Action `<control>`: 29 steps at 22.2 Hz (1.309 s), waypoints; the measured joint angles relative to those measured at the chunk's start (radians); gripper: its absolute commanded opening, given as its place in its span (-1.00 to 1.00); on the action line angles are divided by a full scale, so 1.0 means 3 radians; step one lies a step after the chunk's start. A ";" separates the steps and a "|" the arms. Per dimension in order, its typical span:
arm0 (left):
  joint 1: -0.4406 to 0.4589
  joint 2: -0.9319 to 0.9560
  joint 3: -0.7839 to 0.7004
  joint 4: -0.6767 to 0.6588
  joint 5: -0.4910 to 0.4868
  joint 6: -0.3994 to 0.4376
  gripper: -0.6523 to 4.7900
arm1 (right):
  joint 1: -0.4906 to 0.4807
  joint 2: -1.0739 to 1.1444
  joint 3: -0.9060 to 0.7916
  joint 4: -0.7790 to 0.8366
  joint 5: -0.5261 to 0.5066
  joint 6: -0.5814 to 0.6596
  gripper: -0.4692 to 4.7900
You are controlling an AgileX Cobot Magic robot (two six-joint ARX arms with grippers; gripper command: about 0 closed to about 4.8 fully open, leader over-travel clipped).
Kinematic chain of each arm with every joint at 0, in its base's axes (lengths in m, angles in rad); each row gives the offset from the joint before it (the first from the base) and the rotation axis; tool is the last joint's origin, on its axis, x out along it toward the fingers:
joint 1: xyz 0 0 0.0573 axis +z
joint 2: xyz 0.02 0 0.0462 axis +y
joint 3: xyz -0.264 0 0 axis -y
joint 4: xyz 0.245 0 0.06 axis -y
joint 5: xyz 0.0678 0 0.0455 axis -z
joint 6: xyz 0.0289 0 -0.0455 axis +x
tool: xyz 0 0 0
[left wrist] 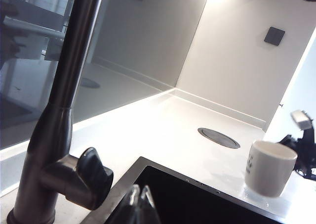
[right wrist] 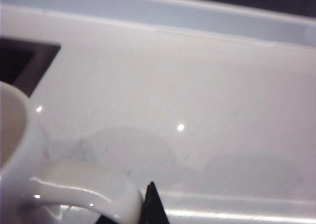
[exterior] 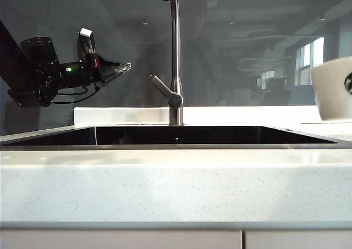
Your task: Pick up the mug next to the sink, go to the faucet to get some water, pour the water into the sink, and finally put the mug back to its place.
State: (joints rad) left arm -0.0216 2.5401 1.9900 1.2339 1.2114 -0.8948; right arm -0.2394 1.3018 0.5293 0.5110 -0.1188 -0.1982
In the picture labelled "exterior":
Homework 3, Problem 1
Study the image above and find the narrow white cabinet door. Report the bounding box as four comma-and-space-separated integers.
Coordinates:
244, 230, 352, 249

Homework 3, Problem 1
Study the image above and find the dark stainless steel sink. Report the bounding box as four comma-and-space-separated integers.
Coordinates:
0, 125, 352, 151

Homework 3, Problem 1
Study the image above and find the grey faucet lever handle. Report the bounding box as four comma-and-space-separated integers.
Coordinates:
148, 74, 184, 109

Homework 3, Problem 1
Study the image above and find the wide white cabinet door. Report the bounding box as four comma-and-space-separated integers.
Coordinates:
0, 230, 243, 249

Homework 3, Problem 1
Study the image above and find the white Starbucks logo mug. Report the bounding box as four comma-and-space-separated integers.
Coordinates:
310, 57, 352, 121

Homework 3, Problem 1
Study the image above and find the white-capped left wrist camera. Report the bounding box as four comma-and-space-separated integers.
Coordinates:
78, 27, 98, 62

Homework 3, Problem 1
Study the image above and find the stainless steel faucet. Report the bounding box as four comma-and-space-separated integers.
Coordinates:
160, 0, 184, 126

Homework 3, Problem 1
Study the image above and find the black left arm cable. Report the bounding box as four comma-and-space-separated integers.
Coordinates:
50, 84, 100, 104

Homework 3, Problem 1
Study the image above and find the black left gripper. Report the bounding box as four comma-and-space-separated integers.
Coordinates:
82, 54, 133, 86

